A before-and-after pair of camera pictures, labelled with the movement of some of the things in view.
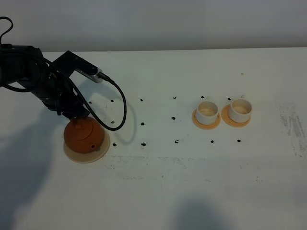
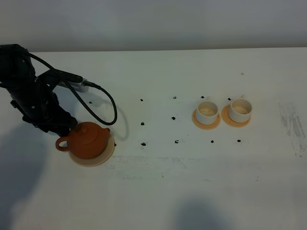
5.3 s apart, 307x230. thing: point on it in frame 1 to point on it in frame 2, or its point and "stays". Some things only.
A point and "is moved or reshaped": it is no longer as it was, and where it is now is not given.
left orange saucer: [205, 127] stays
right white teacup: [240, 109] stays
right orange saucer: [226, 117] stays
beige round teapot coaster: [80, 157] to [98, 160]
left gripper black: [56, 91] to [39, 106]
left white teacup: [207, 111] stays
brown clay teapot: [83, 135] is moved or reshaped
